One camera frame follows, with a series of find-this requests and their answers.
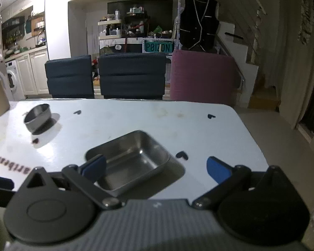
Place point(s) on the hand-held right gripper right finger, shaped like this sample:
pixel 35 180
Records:
pixel 218 170

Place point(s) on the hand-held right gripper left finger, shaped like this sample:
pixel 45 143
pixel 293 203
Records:
pixel 94 168

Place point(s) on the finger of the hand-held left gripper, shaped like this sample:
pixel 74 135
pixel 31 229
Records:
pixel 0 197
pixel 1 183

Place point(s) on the large rectangular steel tray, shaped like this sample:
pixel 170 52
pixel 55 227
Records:
pixel 136 157

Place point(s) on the small round steel bowl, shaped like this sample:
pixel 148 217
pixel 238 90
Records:
pixel 38 120

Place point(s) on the pink chair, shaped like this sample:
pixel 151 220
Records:
pixel 202 77

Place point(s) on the dark blue chair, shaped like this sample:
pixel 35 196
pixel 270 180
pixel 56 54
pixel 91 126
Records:
pixel 132 77
pixel 69 77

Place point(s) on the white washing machine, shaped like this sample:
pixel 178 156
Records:
pixel 13 79

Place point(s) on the staircase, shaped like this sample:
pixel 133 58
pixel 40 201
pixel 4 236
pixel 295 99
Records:
pixel 248 65

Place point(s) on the white kitchen cabinets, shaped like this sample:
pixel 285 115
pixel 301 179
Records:
pixel 32 70

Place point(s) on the teal sign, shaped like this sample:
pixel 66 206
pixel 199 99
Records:
pixel 158 47

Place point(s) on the cream storage trolley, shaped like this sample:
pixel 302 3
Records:
pixel 110 30

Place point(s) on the black vest with white trim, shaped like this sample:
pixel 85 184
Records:
pixel 198 22

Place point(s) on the dark cluttered shelf unit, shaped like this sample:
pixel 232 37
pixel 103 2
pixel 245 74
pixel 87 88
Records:
pixel 141 18

